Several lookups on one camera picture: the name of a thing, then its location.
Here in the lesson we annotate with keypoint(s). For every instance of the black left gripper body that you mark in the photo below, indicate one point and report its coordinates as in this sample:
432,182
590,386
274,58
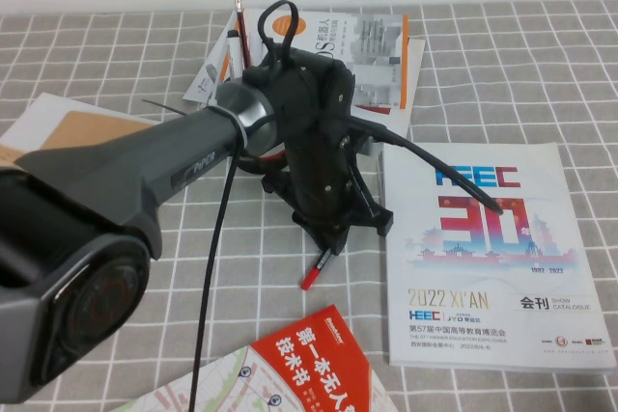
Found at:
314,142

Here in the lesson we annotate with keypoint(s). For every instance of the white HEEC show catalogue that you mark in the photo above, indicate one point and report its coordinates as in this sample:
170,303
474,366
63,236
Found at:
483,310

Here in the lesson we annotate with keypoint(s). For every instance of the black zip tie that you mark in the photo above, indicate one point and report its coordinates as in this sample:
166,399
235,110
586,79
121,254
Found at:
161,106

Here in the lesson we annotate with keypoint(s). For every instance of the white pen black cap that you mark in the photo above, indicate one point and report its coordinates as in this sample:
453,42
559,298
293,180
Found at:
235,52

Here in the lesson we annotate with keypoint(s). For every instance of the red cover book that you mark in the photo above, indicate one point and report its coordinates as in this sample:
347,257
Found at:
309,359

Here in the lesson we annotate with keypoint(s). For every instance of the red black striped pencil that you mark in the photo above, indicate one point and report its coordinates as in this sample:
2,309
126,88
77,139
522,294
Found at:
241,26

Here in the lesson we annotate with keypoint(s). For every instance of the orange white brochure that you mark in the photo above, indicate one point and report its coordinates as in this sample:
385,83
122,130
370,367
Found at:
7,156

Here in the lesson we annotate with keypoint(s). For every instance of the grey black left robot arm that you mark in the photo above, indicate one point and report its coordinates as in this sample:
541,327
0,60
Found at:
120,166

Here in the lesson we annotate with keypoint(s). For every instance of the brown kraft notebook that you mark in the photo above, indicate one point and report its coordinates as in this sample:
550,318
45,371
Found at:
72,129

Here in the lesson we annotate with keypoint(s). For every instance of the grey white checked tablecloth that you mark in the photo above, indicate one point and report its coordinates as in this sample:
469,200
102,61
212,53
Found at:
265,262

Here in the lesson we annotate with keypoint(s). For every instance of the red capped marker pen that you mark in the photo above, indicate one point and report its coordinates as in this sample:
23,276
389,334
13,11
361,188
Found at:
314,276

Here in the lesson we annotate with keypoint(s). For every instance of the silver grey pen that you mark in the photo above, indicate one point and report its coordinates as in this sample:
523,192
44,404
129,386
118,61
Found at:
211,75

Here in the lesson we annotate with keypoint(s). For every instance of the white leaflet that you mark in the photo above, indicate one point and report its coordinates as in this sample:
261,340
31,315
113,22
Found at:
198,91

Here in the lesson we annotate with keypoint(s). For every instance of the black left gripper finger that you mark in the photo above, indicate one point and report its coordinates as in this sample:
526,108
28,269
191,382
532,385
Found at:
326,242
341,237

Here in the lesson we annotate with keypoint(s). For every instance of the white orange ROS book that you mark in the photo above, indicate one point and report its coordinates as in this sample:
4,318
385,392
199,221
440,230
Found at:
376,60

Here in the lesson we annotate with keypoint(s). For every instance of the street map brochure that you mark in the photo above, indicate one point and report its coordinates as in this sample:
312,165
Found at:
227,383

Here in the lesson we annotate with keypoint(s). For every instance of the white brochure with photos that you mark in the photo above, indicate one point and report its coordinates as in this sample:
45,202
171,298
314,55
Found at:
29,118

